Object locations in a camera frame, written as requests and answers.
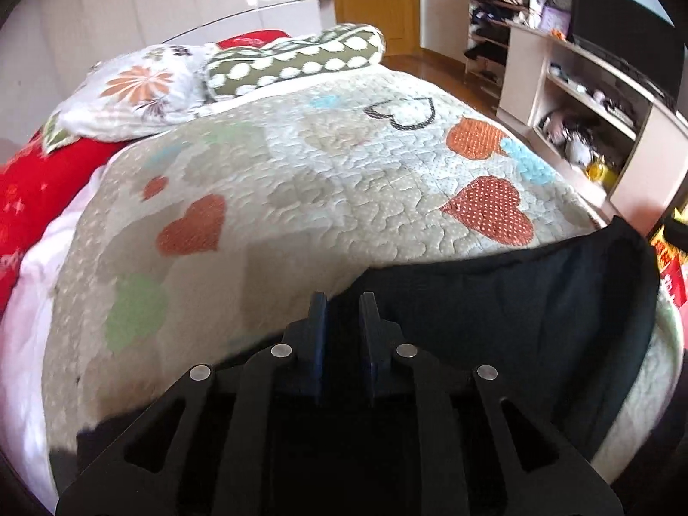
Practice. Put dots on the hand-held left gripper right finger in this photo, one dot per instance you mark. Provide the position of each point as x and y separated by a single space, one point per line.
367 333

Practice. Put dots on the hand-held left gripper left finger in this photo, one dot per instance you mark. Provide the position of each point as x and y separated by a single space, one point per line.
320 333

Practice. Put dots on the black pants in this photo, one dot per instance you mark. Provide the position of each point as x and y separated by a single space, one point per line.
484 306

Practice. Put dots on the heart-patterned quilt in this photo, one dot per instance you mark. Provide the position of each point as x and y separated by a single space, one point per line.
322 172

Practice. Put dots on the green polka-dot bolster pillow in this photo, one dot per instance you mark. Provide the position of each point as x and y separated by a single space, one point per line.
295 59

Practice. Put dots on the plush toys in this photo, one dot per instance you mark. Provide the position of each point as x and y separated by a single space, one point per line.
570 134

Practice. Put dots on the yellow toy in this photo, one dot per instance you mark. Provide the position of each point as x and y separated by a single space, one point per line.
602 172

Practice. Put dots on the open clothes rack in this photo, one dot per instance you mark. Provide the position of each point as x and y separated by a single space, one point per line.
473 64

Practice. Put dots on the white bed sheet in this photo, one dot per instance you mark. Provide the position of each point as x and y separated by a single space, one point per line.
27 333

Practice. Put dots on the beige television cabinet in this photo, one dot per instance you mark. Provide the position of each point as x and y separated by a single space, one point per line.
518 75

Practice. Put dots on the floral pillow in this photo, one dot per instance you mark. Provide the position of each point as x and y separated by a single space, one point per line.
134 91

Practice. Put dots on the red printed packet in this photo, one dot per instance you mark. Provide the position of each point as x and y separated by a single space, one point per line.
669 263

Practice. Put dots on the red printed duvet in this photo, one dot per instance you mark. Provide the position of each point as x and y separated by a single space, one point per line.
37 183

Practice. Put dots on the wooden door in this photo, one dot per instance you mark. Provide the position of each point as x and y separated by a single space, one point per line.
376 5

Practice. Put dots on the black television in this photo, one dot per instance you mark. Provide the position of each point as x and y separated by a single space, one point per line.
618 27

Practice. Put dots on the purple picture frame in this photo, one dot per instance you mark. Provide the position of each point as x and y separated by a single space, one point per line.
553 19

